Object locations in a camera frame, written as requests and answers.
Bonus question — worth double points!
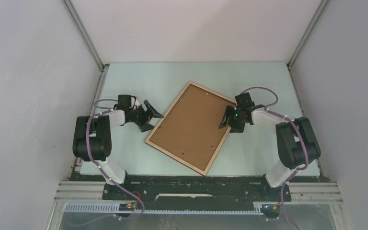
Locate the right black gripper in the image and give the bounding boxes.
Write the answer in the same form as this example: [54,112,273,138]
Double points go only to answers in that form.
[218,105,246,134]

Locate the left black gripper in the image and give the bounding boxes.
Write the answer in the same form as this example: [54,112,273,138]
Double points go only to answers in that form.
[129,101,163,133]

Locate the brown cardboard backing board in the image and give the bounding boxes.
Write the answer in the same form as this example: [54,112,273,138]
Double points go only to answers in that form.
[145,81,236,176]

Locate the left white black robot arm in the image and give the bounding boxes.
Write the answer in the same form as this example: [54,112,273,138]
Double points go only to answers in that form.
[72,94,164,200]

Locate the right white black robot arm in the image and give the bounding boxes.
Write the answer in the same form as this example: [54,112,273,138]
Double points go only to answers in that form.
[219,92,321,200]

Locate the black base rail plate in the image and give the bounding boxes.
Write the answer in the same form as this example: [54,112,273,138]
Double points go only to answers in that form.
[103,175,291,211]

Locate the white cable duct strip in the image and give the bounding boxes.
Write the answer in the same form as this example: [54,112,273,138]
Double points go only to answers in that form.
[63,202,263,215]

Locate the left corner aluminium post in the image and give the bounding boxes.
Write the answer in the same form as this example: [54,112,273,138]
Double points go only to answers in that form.
[61,0,105,71]

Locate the corner aluminium post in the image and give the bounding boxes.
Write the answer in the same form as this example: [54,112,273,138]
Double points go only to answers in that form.
[61,0,105,71]
[287,0,331,70]

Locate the aluminium frame rails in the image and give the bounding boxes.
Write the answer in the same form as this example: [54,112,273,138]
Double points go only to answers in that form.
[54,181,343,205]

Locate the right corner aluminium post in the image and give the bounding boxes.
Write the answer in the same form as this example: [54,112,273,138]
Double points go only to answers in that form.
[287,0,331,70]

